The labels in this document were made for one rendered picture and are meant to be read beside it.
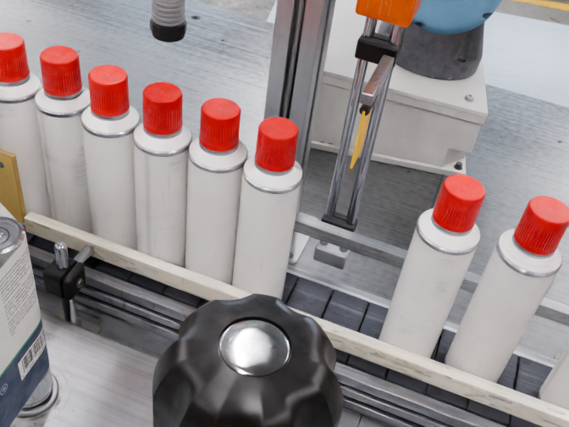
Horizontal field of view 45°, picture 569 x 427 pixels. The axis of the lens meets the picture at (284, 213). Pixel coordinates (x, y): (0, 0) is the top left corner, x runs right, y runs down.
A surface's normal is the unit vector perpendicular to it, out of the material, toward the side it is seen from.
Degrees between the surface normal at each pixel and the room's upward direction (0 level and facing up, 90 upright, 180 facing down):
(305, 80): 90
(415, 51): 69
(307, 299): 0
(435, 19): 94
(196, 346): 10
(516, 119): 0
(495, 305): 90
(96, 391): 0
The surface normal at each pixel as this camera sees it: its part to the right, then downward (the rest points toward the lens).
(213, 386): 0.01, -0.65
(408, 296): -0.73, 0.39
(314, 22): -0.36, 0.59
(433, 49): -0.07, 0.36
